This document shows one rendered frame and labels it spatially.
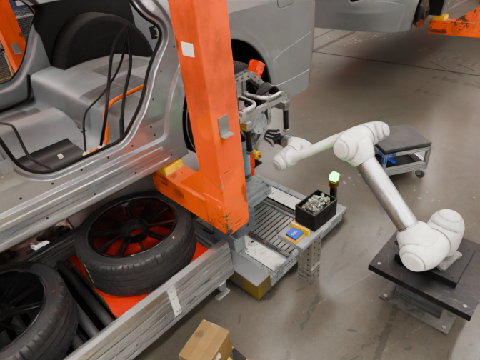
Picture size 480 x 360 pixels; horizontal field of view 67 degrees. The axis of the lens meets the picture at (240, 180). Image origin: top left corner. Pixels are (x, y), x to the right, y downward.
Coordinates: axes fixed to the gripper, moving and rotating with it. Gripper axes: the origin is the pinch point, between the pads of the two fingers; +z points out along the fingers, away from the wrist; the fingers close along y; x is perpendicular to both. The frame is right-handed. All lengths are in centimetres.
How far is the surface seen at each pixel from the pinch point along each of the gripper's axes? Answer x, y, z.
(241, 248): 1, -77, -27
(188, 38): 119, 5, -40
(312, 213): 21, -35, -71
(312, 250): 7, -55, -74
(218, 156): 83, -30, -47
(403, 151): -85, 37, -67
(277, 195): -44, -35, -7
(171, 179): 59, -53, 0
